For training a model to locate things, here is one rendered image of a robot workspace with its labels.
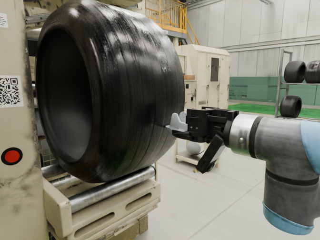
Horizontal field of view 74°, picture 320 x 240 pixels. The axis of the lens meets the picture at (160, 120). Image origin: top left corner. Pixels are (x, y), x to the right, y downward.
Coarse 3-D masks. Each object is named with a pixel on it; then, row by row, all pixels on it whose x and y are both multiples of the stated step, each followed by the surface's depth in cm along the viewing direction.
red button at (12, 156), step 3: (12, 150) 53; (6, 153) 52; (9, 153) 52; (12, 153) 53; (15, 153) 53; (18, 153) 54; (6, 156) 52; (9, 156) 52; (12, 156) 53; (15, 156) 53; (18, 156) 54; (6, 159) 52; (9, 159) 52; (12, 159) 53; (15, 159) 53
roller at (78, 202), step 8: (144, 168) 80; (152, 168) 81; (128, 176) 73; (136, 176) 75; (144, 176) 77; (152, 176) 81; (104, 184) 68; (112, 184) 68; (120, 184) 70; (128, 184) 72; (80, 192) 63; (88, 192) 63; (96, 192) 64; (104, 192) 66; (112, 192) 68; (72, 200) 59; (80, 200) 60; (88, 200) 62; (96, 200) 64; (72, 208) 58; (80, 208) 60
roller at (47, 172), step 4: (56, 164) 83; (44, 168) 80; (48, 168) 81; (52, 168) 81; (56, 168) 82; (60, 168) 83; (44, 172) 79; (48, 172) 80; (52, 172) 81; (56, 172) 82; (60, 172) 83; (64, 172) 85; (44, 176) 79; (48, 176) 80; (52, 176) 82
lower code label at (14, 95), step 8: (0, 80) 50; (8, 80) 51; (16, 80) 52; (0, 88) 50; (8, 88) 51; (16, 88) 52; (0, 96) 50; (8, 96) 51; (16, 96) 52; (0, 104) 50; (8, 104) 51; (16, 104) 52
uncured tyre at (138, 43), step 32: (64, 32) 81; (96, 32) 52; (128, 32) 55; (160, 32) 65; (64, 64) 92; (96, 64) 51; (128, 64) 51; (160, 64) 59; (64, 96) 96; (96, 96) 53; (128, 96) 51; (160, 96) 58; (64, 128) 94; (96, 128) 55; (128, 128) 53; (160, 128) 61; (64, 160) 72; (96, 160) 58; (128, 160) 59
